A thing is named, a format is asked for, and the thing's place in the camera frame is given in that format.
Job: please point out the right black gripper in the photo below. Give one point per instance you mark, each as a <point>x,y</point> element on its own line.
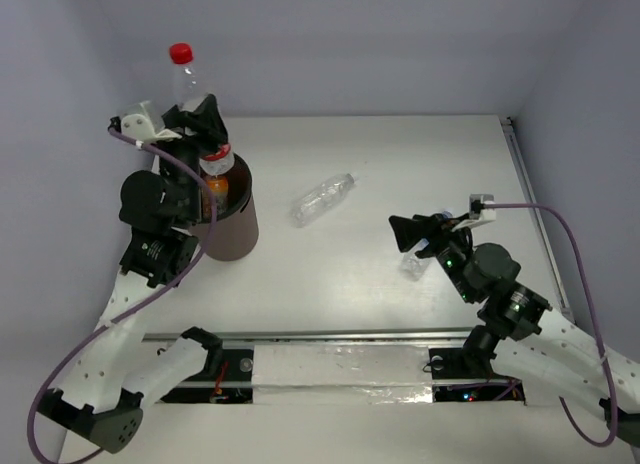
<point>436,228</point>

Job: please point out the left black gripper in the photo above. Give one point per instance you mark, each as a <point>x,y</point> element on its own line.
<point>187,134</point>

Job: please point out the clear bottle red label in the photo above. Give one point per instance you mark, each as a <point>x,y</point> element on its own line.
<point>189,91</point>

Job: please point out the clear bottle blue label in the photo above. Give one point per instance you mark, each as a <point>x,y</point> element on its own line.
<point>415,262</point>

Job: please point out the orange label plastic bottle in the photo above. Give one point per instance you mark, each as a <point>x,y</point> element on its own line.
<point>219,186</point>

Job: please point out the clear plastic bottle white cap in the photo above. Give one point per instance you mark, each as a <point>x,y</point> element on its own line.
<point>321,199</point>

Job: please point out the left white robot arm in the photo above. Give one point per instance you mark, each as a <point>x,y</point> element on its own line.
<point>90,393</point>

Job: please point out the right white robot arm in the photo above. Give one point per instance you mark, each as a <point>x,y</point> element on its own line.
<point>520,333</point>

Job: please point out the dark brown round bin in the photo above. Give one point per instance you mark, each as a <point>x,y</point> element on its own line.
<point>236,231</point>

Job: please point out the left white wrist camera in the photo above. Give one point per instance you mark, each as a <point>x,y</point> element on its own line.
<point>142,122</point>

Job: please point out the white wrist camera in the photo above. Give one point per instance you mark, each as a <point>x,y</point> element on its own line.
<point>480,212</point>
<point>142,122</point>

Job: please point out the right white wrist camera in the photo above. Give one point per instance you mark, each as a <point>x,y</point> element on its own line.
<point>480,212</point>

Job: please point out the aluminium rail right side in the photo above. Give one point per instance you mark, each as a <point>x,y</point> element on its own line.
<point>536,214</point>

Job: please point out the aluminium rail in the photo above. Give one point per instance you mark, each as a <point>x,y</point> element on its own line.
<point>536,214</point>
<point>345,359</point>

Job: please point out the aluminium rail front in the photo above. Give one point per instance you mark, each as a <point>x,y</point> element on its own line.
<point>345,359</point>

